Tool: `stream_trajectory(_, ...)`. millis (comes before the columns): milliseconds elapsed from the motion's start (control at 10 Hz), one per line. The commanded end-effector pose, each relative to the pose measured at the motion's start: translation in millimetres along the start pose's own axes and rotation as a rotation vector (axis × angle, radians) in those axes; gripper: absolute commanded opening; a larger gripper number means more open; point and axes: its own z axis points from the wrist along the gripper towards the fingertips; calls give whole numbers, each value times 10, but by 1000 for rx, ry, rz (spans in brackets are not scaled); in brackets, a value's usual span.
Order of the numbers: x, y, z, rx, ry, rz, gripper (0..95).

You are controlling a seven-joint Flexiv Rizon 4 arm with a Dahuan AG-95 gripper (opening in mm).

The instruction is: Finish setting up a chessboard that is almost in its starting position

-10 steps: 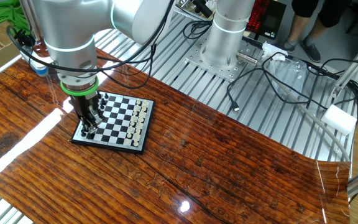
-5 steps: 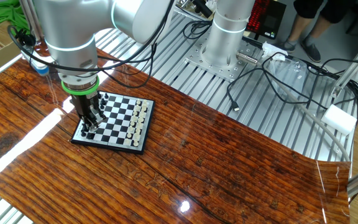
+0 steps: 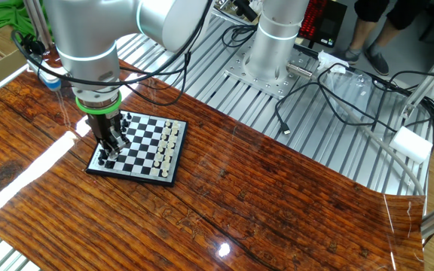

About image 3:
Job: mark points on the clear plastic bag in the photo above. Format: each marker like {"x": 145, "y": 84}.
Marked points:
{"x": 352, "y": 86}

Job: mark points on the magnetic chessboard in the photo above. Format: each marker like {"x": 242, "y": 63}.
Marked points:
{"x": 145, "y": 150}

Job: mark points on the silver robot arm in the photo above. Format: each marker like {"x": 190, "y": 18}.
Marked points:
{"x": 89, "y": 34}

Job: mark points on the metal cylinder connector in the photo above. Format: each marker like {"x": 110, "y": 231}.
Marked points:
{"x": 299, "y": 70}

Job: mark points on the wood grain table mat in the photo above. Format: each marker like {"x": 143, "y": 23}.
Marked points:
{"x": 277, "y": 207}

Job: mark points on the white foam block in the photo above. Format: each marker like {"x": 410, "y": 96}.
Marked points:
{"x": 411, "y": 145}

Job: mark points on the person leg with dark shoe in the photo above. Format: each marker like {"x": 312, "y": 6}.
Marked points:
{"x": 350, "y": 55}
{"x": 377, "y": 60}

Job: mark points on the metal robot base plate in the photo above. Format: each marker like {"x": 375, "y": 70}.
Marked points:
{"x": 269, "y": 88}

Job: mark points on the black red LED display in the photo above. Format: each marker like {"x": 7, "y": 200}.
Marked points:
{"x": 326, "y": 34}

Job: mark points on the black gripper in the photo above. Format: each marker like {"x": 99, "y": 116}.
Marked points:
{"x": 102, "y": 126}

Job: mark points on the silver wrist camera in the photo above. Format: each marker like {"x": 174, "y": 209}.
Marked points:
{"x": 43, "y": 73}

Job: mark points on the white crumpled paper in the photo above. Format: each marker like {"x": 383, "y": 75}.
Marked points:
{"x": 326, "y": 60}

